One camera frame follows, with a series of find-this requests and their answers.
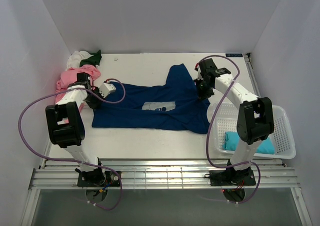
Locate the navy blue printed t-shirt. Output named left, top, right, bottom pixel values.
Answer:
left=91, top=64, right=210, bottom=134

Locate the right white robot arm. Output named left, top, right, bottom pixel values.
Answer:
left=194, top=56, right=275, bottom=186

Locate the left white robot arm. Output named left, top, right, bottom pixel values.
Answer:
left=45, top=72, right=106, bottom=186

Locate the pink t-shirt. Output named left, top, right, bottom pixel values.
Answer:
left=55, top=65, right=101, bottom=110

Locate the blue label sticker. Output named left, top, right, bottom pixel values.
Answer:
left=225, top=53, right=243, bottom=58

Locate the dark green t-shirt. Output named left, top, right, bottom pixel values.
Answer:
left=79, top=50, right=102, bottom=67

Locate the white t-shirt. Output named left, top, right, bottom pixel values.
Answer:
left=66, top=51, right=92, bottom=69

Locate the white plastic basket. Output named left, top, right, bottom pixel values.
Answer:
left=209, top=103, right=296, bottom=159

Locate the rolled turquoise t-shirt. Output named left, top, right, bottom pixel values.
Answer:
left=222, top=131, right=275, bottom=154

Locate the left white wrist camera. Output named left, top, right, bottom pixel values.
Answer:
left=98, top=83, right=116, bottom=98

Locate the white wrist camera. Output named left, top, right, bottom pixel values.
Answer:
left=194, top=63, right=203, bottom=82
left=98, top=83, right=116, bottom=98

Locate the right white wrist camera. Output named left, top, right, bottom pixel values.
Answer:
left=194, top=63, right=203, bottom=82

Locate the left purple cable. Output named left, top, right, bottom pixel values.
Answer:
left=17, top=78, right=126, bottom=210

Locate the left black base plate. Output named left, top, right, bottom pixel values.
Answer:
left=76, top=169, right=122, bottom=187

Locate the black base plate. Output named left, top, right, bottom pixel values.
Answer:
left=76, top=169, right=122, bottom=187
left=204, top=168, right=256, bottom=186

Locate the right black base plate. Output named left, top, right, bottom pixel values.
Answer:
left=204, top=168, right=256, bottom=186

